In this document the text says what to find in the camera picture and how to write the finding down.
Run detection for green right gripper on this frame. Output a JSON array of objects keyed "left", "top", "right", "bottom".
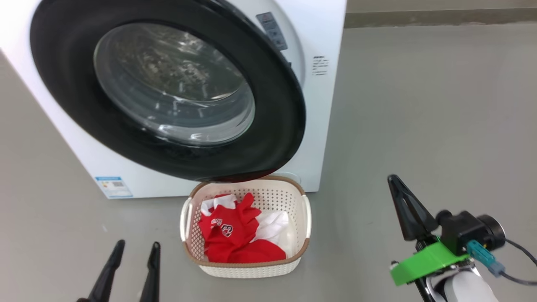
[{"left": 388, "top": 174, "right": 474, "bottom": 302}]

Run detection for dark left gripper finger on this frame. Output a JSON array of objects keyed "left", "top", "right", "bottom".
[
  {"left": 138, "top": 242, "right": 161, "bottom": 302},
  {"left": 77, "top": 240, "right": 125, "bottom": 302}
]

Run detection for red basketball jersey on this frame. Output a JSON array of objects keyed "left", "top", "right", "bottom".
[{"left": 198, "top": 192, "right": 287, "bottom": 264}]

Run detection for black round glass washer door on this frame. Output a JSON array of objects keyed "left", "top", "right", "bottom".
[{"left": 29, "top": 0, "right": 307, "bottom": 183}]

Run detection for white front-load washing machine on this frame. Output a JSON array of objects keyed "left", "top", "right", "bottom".
[{"left": 0, "top": 0, "right": 348, "bottom": 199}]

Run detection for cream perforated laundry basket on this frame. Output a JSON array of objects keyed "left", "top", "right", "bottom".
[{"left": 180, "top": 175, "right": 312, "bottom": 279}]

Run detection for blue energy label sticker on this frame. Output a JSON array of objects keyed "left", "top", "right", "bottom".
[{"left": 94, "top": 176, "right": 134, "bottom": 199}]

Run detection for grey warning sticker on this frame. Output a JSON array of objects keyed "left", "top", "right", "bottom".
[{"left": 256, "top": 12, "right": 289, "bottom": 52}]

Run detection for teal right cable connector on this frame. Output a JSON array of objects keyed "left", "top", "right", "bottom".
[{"left": 467, "top": 240, "right": 505, "bottom": 277}]

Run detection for thin black cable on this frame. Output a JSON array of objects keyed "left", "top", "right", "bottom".
[
  {"left": 499, "top": 272, "right": 537, "bottom": 286},
  {"left": 503, "top": 238, "right": 537, "bottom": 267}
]

